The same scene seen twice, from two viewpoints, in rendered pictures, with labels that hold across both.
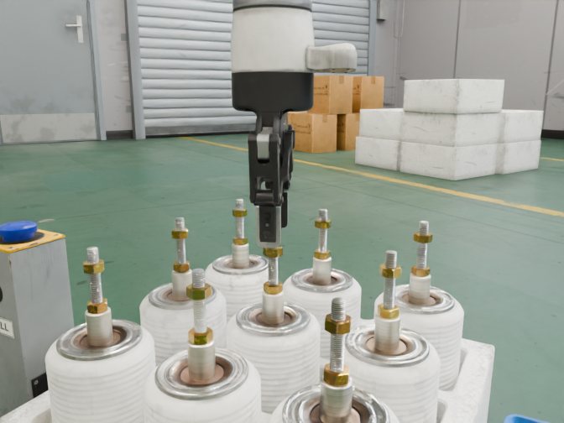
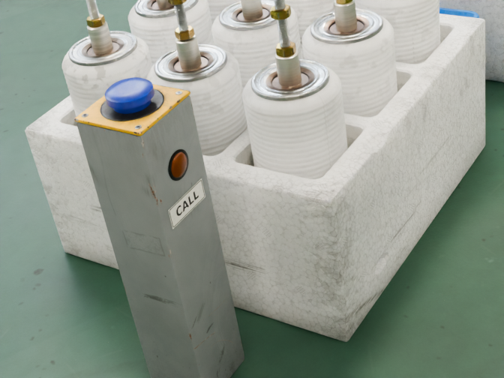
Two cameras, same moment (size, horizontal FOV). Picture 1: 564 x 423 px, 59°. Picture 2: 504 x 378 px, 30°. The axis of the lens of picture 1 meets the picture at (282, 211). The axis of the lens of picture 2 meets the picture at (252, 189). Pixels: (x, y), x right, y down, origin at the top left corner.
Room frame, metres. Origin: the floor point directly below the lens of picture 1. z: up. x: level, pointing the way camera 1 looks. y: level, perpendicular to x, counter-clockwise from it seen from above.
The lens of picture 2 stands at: (0.36, 0.97, 0.68)
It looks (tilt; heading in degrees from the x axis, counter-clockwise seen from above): 34 degrees down; 279
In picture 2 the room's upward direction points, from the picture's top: 10 degrees counter-clockwise
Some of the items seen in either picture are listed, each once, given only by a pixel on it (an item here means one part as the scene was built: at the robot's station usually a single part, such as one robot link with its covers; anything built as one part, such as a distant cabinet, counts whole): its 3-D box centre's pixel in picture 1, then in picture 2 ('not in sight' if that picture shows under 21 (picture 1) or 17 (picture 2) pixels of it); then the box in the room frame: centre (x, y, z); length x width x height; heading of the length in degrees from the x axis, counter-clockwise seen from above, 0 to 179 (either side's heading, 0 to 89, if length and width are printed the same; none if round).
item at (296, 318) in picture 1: (273, 318); (253, 14); (0.47, 0.01, 0.25); 0.08 x 0.08 x 0.01
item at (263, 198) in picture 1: (266, 216); not in sight; (0.43, 0.01, 0.37); 0.03 x 0.01 x 0.05; 174
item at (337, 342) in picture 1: (336, 351); not in sight; (0.31, -0.04, 0.30); 0.01 x 0.01 x 0.08
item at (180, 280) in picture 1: (182, 284); (188, 52); (0.53, 0.11, 0.26); 0.02 x 0.02 x 0.03
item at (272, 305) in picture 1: (273, 306); (251, 4); (0.47, 0.01, 0.26); 0.02 x 0.02 x 0.03
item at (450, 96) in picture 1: (452, 96); not in sight; (2.99, -0.99, 0.45); 0.39 x 0.39 x 0.18; 33
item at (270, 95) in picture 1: (273, 117); not in sight; (0.47, 0.01, 0.45); 0.08 x 0.08 x 0.09
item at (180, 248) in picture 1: (180, 251); (181, 16); (0.53, 0.11, 0.30); 0.01 x 0.01 x 0.08
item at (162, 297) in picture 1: (183, 295); (190, 64); (0.53, 0.11, 0.25); 0.08 x 0.08 x 0.01
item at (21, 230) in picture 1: (18, 232); (130, 98); (0.55, 0.30, 0.32); 0.04 x 0.04 x 0.02
